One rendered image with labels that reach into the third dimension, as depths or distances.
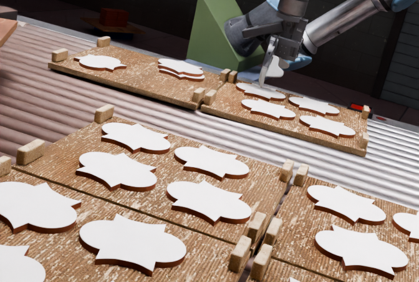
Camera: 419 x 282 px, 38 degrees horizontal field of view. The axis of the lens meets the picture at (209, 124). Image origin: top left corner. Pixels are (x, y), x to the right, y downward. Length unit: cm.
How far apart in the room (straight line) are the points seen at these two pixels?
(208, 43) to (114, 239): 144
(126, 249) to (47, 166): 27
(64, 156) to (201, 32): 122
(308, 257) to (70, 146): 47
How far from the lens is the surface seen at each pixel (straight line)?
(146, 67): 173
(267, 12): 214
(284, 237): 96
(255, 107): 154
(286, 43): 164
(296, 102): 168
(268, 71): 163
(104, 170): 102
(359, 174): 136
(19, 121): 125
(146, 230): 86
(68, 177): 100
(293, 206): 107
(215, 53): 219
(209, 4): 220
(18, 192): 92
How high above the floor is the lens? 137
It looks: 19 degrees down
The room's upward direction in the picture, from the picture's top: 12 degrees clockwise
